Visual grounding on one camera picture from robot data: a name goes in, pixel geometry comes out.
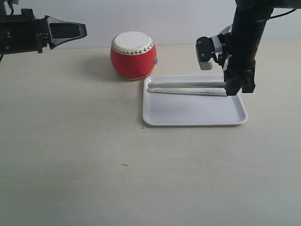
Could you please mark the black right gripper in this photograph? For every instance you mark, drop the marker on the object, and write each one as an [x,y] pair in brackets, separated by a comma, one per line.
[238,77]

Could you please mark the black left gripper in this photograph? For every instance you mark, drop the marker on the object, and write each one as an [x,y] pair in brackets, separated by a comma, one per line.
[25,33]

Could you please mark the wooden drumstick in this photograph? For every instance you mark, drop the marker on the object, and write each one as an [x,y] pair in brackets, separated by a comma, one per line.
[174,85]
[194,91]

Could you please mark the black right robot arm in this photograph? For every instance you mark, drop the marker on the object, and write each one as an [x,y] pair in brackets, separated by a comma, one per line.
[248,25]

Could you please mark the small red drum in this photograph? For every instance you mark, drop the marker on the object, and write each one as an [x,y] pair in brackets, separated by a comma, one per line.
[133,55]

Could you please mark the white plastic tray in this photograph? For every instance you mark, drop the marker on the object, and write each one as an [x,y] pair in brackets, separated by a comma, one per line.
[162,109]

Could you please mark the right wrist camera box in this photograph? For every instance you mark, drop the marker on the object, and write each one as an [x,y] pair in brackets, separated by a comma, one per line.
[214,48]

